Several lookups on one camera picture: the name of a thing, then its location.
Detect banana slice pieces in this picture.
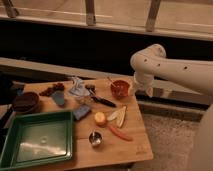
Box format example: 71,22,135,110
107,106,127,128

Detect black handled knife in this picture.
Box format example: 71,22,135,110
88,90,117,107

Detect small metal cup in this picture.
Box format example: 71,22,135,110
89,131,102,147

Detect crumpled light blue cloth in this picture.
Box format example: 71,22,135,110
69,77,90,96

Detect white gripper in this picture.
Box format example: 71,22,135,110
134,73,154,98

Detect orange red bowl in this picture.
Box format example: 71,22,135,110
110,80,130,99

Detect wooden table board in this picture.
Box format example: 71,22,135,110
15,79,153,171

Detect dark brown bowl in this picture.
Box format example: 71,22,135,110
12,92,39,113

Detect green plastic tray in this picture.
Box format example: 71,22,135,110
0,111,73,171

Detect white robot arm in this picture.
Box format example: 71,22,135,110
130,44,213,171

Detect blue sponge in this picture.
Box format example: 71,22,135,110
73,105,91,120

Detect orange carrot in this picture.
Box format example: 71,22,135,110
108,125,133,141

